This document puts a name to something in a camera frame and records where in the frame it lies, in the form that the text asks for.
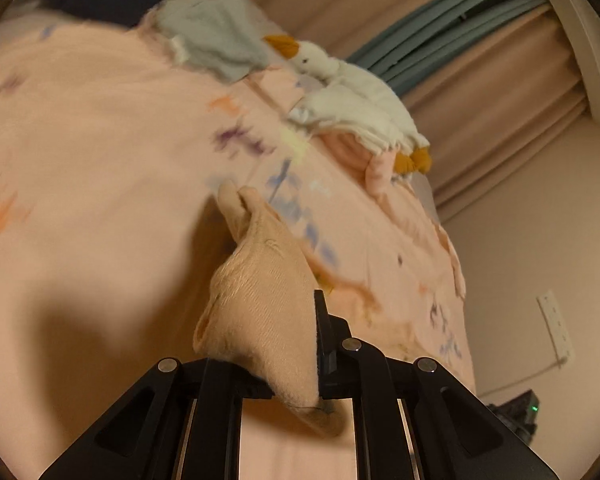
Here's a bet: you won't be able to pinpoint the pink curtain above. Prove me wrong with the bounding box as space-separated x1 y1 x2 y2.
400 10 600 222
230 0 523 58

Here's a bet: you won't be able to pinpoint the grey-blue garment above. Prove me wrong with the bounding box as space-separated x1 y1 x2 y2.
156 0 271 83

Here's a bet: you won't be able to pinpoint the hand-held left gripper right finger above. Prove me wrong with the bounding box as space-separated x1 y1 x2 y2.
312 289 561 480

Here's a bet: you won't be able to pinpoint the white goose plush toy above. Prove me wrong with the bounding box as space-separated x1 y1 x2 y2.
262 34 433 176

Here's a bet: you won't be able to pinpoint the white wall power strip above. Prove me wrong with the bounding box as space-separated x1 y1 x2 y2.
536 289 574 368

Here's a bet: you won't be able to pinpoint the white curtain pelmet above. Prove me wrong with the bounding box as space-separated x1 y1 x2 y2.
522 0 600 133

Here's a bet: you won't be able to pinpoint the pink folded clothes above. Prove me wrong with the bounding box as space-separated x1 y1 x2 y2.
320 130 397 198

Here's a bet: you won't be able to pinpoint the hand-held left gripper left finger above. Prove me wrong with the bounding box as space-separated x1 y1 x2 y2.
39 357 276 480

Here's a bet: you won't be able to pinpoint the teal curtain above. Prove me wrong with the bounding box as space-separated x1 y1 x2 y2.
347 0 551 97

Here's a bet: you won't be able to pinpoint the grey bed sheet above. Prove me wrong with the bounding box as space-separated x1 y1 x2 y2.
405 172 441 223

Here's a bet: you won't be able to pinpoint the white power cable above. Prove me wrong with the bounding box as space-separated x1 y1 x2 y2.
480 357 568 397

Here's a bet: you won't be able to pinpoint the pink animal-print blanket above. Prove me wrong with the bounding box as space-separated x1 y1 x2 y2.
0 0 478 480

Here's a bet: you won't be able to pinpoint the peach printed long-sleeve shirt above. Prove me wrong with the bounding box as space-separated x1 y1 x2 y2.
192 182 348 438

